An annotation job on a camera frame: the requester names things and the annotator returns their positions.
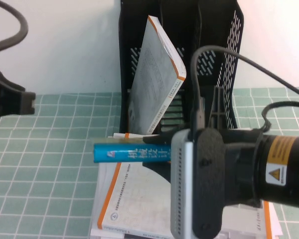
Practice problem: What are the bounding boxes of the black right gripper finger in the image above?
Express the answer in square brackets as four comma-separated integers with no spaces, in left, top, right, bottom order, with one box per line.
[142,131,175,145]

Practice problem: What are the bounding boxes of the thin black right arm wire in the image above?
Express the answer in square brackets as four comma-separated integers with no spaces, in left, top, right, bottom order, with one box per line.
[260,100,299,132]

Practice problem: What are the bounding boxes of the white ROS book orange edges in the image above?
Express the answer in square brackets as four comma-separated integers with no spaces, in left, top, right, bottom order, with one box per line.
[96,132,272,239]

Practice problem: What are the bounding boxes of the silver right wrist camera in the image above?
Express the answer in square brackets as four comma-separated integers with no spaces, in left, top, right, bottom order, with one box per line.
[169,128,225,239]

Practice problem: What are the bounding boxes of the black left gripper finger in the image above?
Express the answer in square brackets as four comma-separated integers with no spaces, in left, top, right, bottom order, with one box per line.
[0,67,37,124]

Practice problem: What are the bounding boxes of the thick black right camera cable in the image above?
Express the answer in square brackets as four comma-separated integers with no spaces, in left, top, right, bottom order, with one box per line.
[190,45,299,130]

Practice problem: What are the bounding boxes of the thin white book orange trim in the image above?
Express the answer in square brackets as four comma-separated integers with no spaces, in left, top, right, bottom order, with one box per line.
[128,15,187,135]

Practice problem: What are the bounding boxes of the yellow book with blue spine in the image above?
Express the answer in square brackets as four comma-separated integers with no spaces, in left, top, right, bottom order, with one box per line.
[93,136,174,164]

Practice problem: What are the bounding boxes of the black mesh book holder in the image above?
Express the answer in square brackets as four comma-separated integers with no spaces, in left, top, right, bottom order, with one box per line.
[118,0,245,135]

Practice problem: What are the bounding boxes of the large white paper booklet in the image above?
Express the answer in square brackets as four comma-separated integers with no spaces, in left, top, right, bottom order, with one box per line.
[89,163,284,239]

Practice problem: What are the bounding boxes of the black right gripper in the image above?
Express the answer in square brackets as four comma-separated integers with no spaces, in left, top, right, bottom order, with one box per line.
[141,86,265,208]

